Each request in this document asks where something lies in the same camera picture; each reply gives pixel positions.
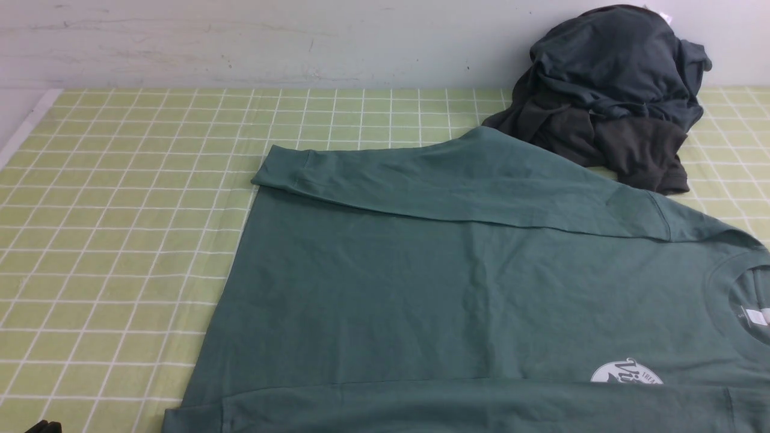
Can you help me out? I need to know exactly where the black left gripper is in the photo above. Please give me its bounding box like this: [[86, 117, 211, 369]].
[[25, 420, 63, 433]]

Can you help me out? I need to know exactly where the green checkered tablecloth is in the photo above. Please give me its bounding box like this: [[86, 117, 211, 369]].
[[1, 88, 768, 432]]

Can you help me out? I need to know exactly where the green long-sleeved shirt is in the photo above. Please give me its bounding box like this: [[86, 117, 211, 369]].
[[162, 127, 769, 432]]

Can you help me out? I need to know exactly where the dark grey crumpled garment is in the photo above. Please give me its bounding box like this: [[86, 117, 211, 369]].
[[529, 5, 712, 131]]

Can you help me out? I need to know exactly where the dark brown crumpled garment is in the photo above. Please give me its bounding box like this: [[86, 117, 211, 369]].
[[482, 91, 689, 195]]

